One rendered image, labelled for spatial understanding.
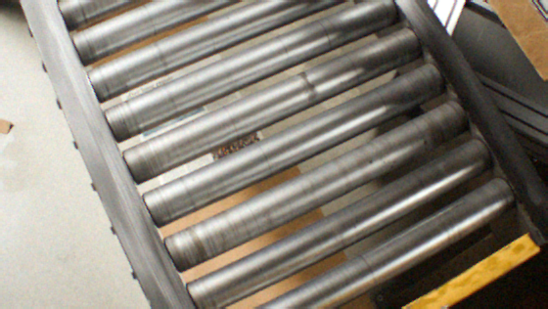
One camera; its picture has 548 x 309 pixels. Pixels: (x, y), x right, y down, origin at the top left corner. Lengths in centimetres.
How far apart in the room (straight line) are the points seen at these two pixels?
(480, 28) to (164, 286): 120
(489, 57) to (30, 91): 119
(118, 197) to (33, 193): 90
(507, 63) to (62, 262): 121
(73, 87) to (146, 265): 26
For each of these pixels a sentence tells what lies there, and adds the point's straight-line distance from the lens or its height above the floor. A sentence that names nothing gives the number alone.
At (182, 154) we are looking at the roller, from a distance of 92.
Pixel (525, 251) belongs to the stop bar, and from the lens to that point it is 94.
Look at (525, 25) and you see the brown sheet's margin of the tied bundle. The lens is 75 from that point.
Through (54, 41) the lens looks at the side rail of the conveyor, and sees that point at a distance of 100.
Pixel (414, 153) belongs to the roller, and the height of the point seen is 79.
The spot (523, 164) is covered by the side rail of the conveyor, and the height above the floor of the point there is 80.
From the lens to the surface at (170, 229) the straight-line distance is 171.
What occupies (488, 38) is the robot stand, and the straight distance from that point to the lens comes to 181.
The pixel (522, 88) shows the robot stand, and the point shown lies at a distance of 178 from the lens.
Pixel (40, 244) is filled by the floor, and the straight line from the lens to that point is 174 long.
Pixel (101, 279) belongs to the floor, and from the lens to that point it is 170.
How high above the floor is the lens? 165
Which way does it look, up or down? 67 degrees down
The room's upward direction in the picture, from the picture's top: 7 degrees clockwise
